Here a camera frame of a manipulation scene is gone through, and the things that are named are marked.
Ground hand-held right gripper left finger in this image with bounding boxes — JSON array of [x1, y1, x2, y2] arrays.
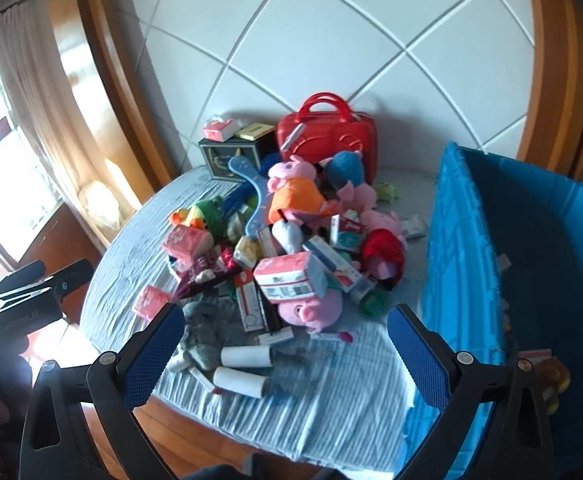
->
[[20, 303, 186, 480]]

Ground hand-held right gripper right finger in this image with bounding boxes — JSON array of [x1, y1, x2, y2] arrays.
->
[[386, 304, 555, 480]]

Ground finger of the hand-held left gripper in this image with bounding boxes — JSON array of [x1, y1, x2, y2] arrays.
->
[[1, 259, 95, 302], [0, 260, 47, 296]]

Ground white paper roll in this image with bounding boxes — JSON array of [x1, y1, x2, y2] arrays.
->
[[221, 346, 271, 368], [212, 366, 270, 400]]

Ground blue plastic storage container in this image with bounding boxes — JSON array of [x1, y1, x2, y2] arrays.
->
[[404, 141, 583, 480]]

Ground wooden nightstand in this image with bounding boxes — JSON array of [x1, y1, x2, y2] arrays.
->
[[18, 200, 103, 326]]

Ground grey plush toy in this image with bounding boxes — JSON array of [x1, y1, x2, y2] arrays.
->
[[168, 302, 228, 373]]

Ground blue striped bed mat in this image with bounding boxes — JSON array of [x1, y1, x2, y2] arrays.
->
[[78, 165, 442, 466]]

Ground white red-edged medicine box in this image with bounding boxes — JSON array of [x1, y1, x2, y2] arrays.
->
[[188, 366, 222, 396]]

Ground green plush toy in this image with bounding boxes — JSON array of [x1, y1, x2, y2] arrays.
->
[[359, 290, 389, 318]]

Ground white plastic bag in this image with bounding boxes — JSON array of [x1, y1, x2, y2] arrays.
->
[[78, 180, 123, 231]]

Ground window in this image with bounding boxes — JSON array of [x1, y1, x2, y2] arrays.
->
[[0, 45, 67, 273]]

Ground large red white medicine box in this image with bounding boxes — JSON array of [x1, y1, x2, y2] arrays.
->
[[232, 270, 266, 333]]

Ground pig plush red dress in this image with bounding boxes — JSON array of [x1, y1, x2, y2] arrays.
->
[[361, 210, 408, 287]]

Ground pig plush with glasses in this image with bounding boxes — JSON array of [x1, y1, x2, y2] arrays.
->
[[277, 290, 345, 334]]

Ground large pink tissue pack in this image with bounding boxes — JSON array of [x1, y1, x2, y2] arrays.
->
[[161, 225, 214, 267]]

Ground small white medicine box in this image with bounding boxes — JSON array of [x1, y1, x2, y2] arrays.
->
[[257, 327, 295, 347]]

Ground white blue-striped long box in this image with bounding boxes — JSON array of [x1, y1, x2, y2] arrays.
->
[[302, 235, 362, 288]]

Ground black glossy box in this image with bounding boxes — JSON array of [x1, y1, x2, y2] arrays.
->
[[261, 300, 285, 333]]

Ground white flat box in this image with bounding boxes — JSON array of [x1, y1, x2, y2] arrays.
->
[[401, 215, 427, 239]]

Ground yellow duck plush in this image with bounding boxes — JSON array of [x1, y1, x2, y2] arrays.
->
[[170, 207, 207, 232]]

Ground yellow toy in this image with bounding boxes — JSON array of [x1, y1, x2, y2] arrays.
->
[[536, 360, 572, 415]]

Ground yellow green small box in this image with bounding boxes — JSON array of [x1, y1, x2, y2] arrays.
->
[[234, 236, 264, 269]]

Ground teal white medicine box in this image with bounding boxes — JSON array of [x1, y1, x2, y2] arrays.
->
[[329, 215, 367, 251]]

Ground pink white tissue box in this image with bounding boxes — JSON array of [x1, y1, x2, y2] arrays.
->
[[254, 251, 328, 303]]

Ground green frog plush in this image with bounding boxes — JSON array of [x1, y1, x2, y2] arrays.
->
[[194, 197, 228, 233]]

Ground white red-print box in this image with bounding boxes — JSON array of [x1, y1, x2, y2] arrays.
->
[[256, 227, 284, 259]]

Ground small green plush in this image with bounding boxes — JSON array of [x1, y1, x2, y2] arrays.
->
[[376, 182, 402, 204]]

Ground white curtain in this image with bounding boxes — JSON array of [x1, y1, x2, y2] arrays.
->
[[0, 0, 142, 251]]

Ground dark gift box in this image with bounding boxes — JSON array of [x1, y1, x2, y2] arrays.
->
[[198, 135, 277, 181]]

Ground light blue plastic toy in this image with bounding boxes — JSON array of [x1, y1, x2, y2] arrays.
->
[[228, 156, 272, 238]]

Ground pig plush orange dress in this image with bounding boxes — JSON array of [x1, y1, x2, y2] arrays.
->
[[266, 156, 339, 226]]

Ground pig plush blue dress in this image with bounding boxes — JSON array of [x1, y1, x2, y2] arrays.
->
[[321, 151, 378, 208]]

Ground small pink tissue box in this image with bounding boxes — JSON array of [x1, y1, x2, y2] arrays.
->
[[204, 117, 239, 142]]

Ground flat yellow box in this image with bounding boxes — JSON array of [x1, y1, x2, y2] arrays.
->
[[235, 124, 276, 142]]

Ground red hard-shell suitcase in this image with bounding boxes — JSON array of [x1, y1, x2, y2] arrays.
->
[[276, 92, 378, 183]]

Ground white padded headboard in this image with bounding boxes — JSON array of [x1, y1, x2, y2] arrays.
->
[[126, 0, 537, 186]]

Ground wooden headboard frame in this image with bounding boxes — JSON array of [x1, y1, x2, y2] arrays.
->
[[46, 0, 583, 201]]

